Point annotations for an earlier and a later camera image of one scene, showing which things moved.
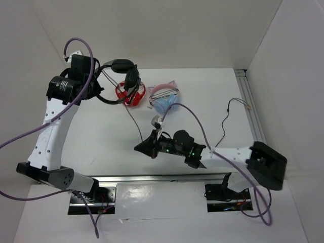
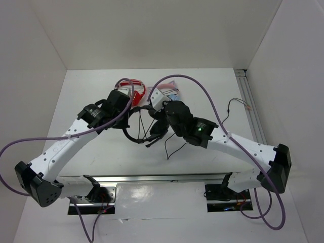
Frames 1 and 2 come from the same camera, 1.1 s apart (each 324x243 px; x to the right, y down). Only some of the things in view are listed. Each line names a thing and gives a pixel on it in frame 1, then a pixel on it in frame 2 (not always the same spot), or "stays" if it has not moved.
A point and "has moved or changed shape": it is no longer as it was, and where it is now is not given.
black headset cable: x=125 y=107 has moved or changed shape
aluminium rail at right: x=249 y=99 stays
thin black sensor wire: x=244 y=103 stays
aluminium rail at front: x=107 y=181 stays
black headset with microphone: x=133 y=81 -> x=159 y=128
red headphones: x=132 y=97 stays
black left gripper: x=97 y=89 -> x=124 y=124
